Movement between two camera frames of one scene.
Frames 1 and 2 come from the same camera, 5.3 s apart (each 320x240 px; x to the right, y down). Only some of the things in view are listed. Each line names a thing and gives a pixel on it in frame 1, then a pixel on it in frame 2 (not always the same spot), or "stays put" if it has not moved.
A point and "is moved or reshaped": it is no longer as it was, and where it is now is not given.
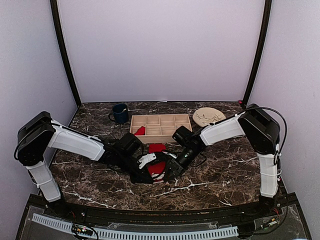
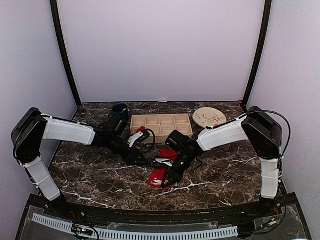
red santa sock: x=157 y=169 is moved or reshaped
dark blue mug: x=120 y=114 stays put
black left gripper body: x=143 y=172 → x=127 y=156
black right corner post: x=266 y=20 stays put
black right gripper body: x=177 y=166 stays put
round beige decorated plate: x=204 y=116 stays put
